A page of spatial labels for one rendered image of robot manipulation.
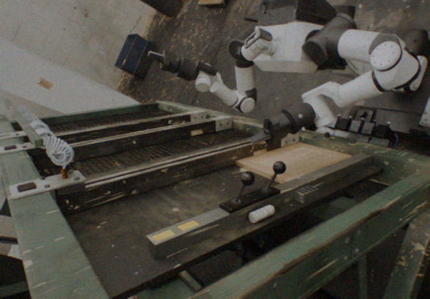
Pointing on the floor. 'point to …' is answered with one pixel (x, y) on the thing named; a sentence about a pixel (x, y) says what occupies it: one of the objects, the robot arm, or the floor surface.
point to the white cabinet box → (52, 82)
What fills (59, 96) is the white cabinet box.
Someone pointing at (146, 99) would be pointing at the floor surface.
